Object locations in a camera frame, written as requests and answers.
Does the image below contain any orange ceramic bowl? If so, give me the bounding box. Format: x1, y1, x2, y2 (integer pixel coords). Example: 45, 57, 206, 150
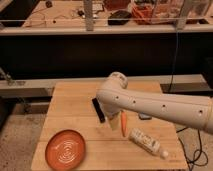
45, 130, 86, 171

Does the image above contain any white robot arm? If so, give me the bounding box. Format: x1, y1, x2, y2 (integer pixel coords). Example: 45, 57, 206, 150
96, 72, 213, 135

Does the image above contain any orange carrot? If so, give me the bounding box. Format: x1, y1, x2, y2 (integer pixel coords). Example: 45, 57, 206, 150
121, 111, 127, 137

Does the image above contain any black rectangular bar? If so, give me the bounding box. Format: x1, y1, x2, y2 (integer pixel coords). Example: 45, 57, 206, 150
92, 98, 105, 123

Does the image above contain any blue sponge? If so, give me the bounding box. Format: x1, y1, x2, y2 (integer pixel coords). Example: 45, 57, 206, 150
138, 113, 152, 120

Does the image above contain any white plastic bottle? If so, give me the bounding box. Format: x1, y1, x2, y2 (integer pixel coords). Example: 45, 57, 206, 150
129, 128, 169, 159

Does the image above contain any black object on bench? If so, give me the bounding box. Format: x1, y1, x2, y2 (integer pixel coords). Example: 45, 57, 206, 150
108, 10, 132, 26

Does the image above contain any red orange crate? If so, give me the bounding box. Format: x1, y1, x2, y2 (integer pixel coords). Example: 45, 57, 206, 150
132, 5, 152, 25

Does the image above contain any grey metal clamp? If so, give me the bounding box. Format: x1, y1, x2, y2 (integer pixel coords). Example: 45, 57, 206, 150
0, 67, 26, 86

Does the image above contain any black floor cable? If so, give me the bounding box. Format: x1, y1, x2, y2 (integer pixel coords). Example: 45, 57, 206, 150
175, 125, 210, 171

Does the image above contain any grey metal post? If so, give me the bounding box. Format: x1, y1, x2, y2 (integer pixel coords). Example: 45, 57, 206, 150
83, 0, 94, 31

